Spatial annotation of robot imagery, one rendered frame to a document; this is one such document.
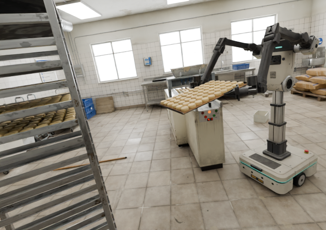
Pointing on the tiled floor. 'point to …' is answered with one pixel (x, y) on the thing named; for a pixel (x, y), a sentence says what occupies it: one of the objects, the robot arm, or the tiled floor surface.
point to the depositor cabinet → (177, 124)
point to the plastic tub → (261, 116)
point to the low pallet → (309, 94)
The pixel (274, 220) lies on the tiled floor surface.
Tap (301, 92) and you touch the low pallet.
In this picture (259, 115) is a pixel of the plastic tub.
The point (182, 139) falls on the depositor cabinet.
